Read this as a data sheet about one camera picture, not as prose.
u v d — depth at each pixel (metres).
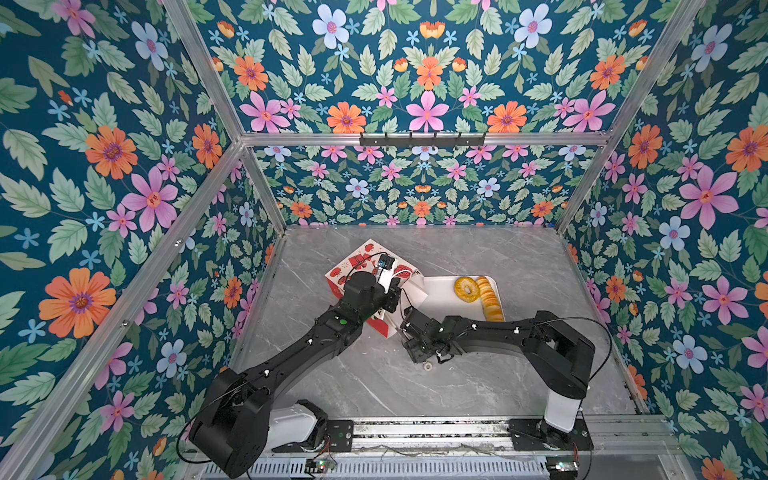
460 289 0.98
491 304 0.95
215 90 0.80
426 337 0.68
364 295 0.62
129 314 0.56
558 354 0.47
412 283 0.97
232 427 0.40
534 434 0.72
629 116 0.86
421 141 0.92
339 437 0.74
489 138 1.88
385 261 0.68
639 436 0.75
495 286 1.01
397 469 0.77
